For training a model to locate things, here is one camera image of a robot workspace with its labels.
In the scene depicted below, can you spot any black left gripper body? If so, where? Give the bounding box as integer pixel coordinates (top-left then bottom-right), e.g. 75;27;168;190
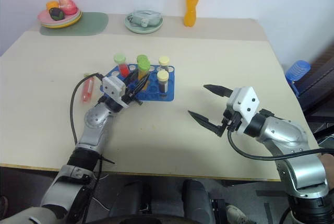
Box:
122;84;144;106

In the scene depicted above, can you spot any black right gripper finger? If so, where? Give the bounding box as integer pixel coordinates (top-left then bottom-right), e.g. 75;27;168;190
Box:
202;84;233;98
187;110;225;138

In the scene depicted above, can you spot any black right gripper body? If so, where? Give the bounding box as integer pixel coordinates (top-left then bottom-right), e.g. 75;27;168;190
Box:
222;100;243;133

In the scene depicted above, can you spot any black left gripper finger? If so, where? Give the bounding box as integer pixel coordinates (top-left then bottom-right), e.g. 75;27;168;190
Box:
130;74;151;98
124;67;139;89

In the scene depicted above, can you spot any green-capped yellow liquid tube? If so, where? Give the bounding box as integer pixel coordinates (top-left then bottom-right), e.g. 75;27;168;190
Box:
137;61;151;80

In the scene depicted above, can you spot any blue test tube rack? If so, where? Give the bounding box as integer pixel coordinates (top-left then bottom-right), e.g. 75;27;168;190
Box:
100;63;176;102

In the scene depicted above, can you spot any yellow-capped clear test tube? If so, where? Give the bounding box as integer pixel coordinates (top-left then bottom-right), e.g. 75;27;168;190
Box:
159;55;171;73

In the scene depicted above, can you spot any green-capped red liquid tube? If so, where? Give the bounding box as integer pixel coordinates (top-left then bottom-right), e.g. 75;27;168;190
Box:
113;53;130;77

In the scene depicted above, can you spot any yellow-capped dark liquid tube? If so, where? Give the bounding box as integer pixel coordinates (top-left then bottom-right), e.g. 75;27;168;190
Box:
156;70;170;97

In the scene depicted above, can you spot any white-capped red liquid tube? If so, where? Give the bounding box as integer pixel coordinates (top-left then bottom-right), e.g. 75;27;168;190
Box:
82;77;95;104

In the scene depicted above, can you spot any pale green plate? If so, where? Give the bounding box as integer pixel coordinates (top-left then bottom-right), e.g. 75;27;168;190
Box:
124;12;164;34

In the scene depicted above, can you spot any pale grey folded mask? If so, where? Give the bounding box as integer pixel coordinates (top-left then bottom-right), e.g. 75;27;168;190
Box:
127;9;161;28

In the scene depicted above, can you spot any green placemat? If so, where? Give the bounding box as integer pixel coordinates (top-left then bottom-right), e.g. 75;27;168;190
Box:
39;11;110;37

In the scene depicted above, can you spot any dark rounded shape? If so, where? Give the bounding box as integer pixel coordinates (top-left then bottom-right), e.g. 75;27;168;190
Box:
109;179;152;220
181;179;212;224

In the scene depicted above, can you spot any orange drink bottle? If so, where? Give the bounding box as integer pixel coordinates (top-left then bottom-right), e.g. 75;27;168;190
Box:
183;0;203;28

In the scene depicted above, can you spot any blue water jug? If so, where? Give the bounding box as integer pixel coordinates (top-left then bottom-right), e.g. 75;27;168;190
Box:
284;60;312;89

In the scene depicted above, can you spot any yellow plate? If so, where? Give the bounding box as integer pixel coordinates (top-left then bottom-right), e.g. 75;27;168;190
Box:
41;15;83;29

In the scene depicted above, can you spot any dark chair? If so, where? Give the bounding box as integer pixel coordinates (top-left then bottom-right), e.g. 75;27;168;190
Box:
294;48;334;137

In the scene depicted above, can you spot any grey white shoe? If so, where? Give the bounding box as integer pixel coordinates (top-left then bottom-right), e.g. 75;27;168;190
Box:
225;204;256;224

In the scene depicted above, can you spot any red apple in foam net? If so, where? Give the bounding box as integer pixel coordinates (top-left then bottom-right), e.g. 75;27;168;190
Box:
57;0;79;16

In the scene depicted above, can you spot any dark round fruit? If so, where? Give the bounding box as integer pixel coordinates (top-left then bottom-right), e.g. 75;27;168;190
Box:
49;7;65;21

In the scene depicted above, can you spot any pink plate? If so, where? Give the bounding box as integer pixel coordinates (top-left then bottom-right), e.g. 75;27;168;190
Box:
37;8;80;25

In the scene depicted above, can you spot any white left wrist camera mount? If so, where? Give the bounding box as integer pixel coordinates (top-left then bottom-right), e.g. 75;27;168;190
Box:
101;76;130;109

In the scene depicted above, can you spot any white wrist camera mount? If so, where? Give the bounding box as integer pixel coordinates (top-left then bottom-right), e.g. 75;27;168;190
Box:
101;76;130;109
225;86;260;135

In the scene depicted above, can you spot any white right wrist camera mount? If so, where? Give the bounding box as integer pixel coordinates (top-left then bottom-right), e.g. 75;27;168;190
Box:
225;86;260;135

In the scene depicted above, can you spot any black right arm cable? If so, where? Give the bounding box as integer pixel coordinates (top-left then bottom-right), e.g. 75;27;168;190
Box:
226;126;334;161

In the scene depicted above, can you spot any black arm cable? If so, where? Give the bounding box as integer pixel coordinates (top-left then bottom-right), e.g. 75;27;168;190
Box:
226;126;334;161
69;72;105;145

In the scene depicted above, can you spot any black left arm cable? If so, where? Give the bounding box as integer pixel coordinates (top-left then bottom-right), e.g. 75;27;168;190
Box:
69;72;105;145

